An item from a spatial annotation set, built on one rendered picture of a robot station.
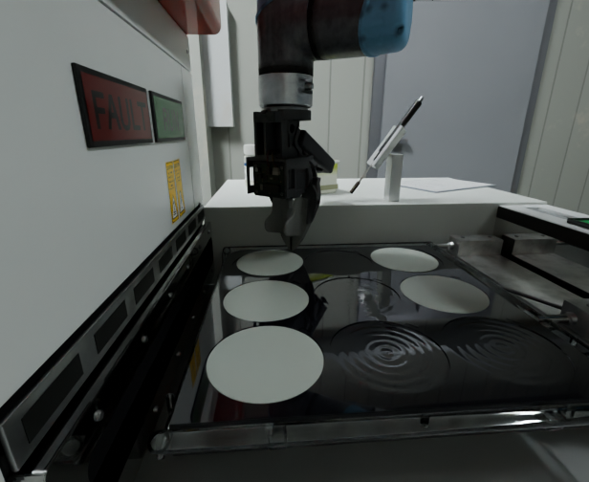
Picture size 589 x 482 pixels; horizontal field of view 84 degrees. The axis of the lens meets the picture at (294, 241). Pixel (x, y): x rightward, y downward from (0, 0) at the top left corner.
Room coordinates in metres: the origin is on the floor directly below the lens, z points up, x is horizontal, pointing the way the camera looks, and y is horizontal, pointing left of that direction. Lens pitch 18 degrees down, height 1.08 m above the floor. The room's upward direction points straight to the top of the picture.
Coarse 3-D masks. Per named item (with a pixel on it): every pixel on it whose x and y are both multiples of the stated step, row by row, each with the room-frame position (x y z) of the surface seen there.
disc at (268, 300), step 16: (240, 288) 0.37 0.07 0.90; (256, 288) 0.37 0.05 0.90; (272, 288) 0.37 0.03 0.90; (288, 288) 0.37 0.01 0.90; (224, 304) 0.33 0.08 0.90; (240, 304) 0.33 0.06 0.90; (256, 304) 0.33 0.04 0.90; (272, 304) 0.33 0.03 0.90; (288, 304) 0.33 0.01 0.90; (304, 304) 0.33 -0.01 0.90; (256, 320) 0.30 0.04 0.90; (272, 320) 0.30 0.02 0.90
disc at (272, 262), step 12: (252, 252) 0.50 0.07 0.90; (264, 252) 0.50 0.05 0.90; (276, 252) 0.49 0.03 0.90; (288, 252) 0.49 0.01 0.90; (240, 264) 0.45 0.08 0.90; (252, 264) 0.45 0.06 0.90; (264, 264) 0.45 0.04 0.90; (276, 264) 0.45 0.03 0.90; (288, 264) 0.45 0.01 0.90; (300, 264) 0.45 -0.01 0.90
